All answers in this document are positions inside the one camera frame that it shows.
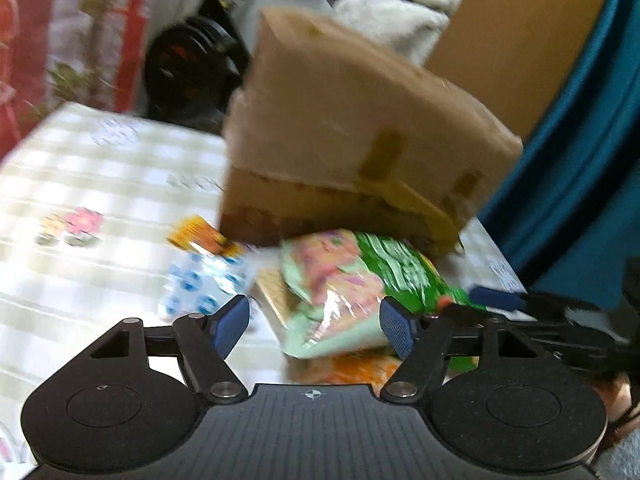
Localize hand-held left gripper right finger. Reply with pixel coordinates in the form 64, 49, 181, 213
379, 297, 553, 406

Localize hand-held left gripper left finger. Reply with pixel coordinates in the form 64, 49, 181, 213
90, 296, 250, 404

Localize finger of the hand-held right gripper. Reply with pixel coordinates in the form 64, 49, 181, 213
426, 305, 617, 361
470, 285, 621, 313

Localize green chip bag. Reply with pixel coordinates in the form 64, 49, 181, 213
357, 232, 488, 311

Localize light green pink snack bag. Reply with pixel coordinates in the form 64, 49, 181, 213
280, 230, 396, 358

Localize brown cardboard box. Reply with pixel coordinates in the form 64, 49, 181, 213
220, 7, 525, 256

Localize person's right hand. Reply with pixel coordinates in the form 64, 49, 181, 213
595, 377, 638, 441

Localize white blue snack packet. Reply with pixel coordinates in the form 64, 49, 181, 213
159, 250, 251, 318

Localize orange printed snack bag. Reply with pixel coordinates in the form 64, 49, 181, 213
300, 350, 403, 386

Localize orange snack packet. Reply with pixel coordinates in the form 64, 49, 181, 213
167, 215, 246, 261

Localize black fan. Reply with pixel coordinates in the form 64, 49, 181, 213
145, 0, 328, 136

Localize wooden board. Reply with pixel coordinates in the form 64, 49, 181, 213
425, 0, 616, 141

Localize white fluffy cloth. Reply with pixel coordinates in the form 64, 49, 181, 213
332, 0, 451, 68

